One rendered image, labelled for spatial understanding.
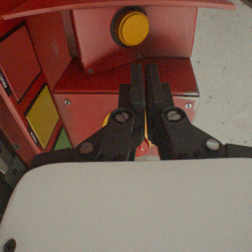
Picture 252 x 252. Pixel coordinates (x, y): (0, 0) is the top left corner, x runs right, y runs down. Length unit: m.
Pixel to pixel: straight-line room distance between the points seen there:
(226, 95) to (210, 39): 0.38
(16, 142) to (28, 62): 0.22
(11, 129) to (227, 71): 1.04
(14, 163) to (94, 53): 0.24
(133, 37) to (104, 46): 0.03
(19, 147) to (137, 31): 0.28
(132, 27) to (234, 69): 0.98
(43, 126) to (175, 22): 0.18
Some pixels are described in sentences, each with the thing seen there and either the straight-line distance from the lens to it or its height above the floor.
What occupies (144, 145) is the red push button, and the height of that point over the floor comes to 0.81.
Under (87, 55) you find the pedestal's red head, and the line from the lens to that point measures 0.22.
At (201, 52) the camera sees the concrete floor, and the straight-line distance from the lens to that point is 1.07.
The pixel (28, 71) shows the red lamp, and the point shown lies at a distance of 0.18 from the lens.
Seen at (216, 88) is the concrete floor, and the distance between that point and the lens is 1.21.
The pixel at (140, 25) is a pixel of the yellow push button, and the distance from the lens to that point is 0.22.
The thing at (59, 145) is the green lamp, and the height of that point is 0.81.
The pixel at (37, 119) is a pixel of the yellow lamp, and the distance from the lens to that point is 0.19.
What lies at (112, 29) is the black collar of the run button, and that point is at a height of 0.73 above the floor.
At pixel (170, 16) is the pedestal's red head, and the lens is 0.24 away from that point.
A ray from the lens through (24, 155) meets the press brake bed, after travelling 0.40.
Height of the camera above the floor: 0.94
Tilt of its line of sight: 42 degrees down
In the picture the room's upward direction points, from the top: 171 degrees counter-clockwise
